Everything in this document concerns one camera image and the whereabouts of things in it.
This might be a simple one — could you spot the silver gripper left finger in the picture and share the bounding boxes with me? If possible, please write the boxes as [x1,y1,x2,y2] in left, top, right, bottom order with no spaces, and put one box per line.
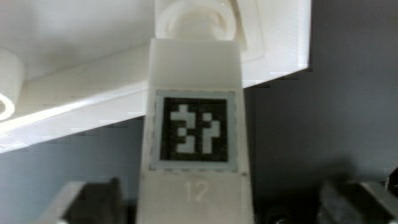
[35,178,127,224]

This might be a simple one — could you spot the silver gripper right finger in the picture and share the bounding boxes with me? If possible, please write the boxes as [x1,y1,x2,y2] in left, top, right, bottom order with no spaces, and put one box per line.
[317,182,398,224]

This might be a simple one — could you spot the white square table top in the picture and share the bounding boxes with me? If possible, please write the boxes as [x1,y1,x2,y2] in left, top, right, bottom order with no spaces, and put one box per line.
[0,0,314,153]

